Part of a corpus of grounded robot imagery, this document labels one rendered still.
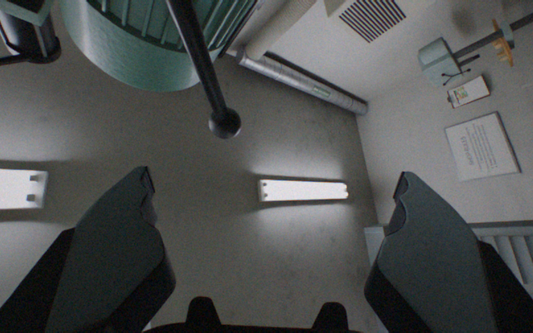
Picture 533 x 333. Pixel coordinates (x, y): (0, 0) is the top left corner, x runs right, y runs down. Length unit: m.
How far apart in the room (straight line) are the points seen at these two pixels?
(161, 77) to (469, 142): 3.02
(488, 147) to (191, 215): 2.89
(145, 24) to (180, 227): 1.37
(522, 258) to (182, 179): 3.02
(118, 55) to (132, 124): 1.35
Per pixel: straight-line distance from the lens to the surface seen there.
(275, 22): 1.90
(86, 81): 1.73
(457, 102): 3.22
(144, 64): 0.28
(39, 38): 0.43
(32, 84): 1.72
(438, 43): 2.30
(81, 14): 0.29
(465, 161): 3.08
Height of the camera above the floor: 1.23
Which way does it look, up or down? 49 degrees up
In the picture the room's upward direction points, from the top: 113 degrees counter-clockwise
